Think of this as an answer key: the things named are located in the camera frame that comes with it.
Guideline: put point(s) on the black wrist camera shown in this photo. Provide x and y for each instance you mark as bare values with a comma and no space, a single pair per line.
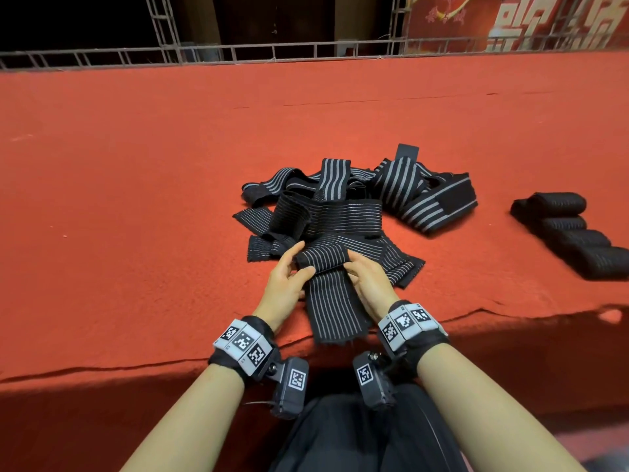
291,386
373,378

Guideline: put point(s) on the person's left forearm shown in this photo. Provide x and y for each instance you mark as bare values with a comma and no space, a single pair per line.
187,423

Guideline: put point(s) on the person's right hand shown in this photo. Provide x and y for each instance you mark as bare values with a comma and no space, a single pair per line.
373,282

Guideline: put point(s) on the person's left hand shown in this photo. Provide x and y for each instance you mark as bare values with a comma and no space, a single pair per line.
283,290

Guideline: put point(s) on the metal railing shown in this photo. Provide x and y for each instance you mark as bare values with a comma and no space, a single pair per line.
295,49

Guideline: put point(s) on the red banner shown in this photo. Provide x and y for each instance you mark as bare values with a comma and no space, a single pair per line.
521,16

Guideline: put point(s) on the metal truss column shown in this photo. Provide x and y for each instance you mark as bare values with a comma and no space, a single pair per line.
400,22
165,26

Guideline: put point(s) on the person's right forearm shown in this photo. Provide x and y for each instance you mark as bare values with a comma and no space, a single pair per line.
496,413

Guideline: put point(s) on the black trousers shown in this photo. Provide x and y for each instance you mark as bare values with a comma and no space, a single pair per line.
393,437

